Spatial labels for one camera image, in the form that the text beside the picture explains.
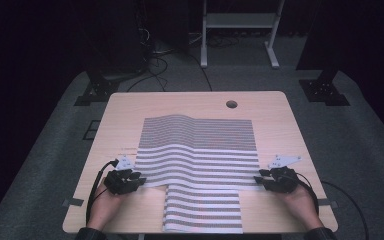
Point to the person's right hand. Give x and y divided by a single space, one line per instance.
301 206

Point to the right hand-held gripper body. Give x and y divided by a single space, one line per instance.
281 178

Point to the black stand base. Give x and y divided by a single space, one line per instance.
323 90
96 90

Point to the grey white striped cloth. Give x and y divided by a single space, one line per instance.
196 160

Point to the white metal stand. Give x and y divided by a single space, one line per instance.
238 20

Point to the grey tape strip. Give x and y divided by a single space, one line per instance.
328 203
73 202

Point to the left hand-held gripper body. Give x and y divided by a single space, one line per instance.
121 178

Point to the person's left hand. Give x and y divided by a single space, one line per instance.
105 206

